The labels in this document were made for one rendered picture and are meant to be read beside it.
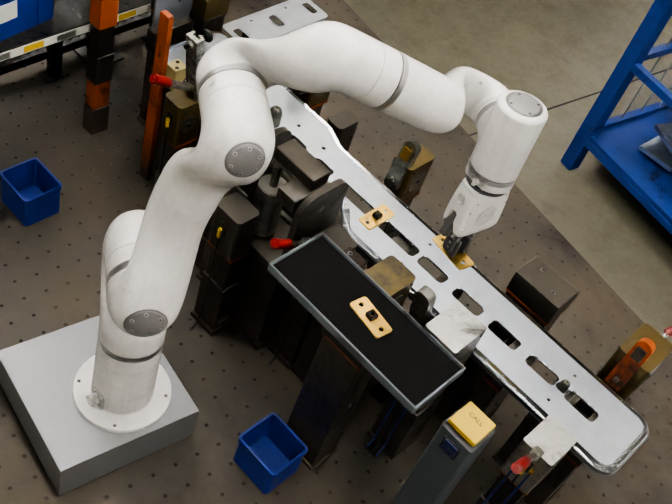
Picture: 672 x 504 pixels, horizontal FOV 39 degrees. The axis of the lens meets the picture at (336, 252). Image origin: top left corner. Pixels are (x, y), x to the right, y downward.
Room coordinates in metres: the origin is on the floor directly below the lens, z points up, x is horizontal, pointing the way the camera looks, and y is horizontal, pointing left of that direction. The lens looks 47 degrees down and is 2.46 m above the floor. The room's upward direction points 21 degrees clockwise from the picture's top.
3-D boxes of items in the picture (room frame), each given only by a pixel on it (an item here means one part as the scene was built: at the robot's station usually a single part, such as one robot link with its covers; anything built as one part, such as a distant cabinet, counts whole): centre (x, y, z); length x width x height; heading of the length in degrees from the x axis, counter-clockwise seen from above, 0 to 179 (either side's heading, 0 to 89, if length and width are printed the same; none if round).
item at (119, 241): (1.02, 0.31, 1.10); 0.19 x 0.12 x 0.24; 27
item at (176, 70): (1.64, 0.48, 0.88); 0.04 x 0.04 x 0.37; 60
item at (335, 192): (1.35, 0.13, 0.95); 0.18 x 0.13 x 0.49; 60
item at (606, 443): (1.48, -0.08, 1.00); 1.38 x 0.22 x 0.02; 60
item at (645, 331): (1.36, -0.67, 0.88); 0.14 x 0.09 x 0.36; 150
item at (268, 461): (0.99, -0.02, 0.75); 0.11 x 0.10 x 0.09; 60
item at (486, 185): (1.24, -0.19, 1.43); 0.09 x 0.08 x 0.03; 139
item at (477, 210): (1.23, -0.19, 1.37); 0.10 x 0.07 x 0.11; 139
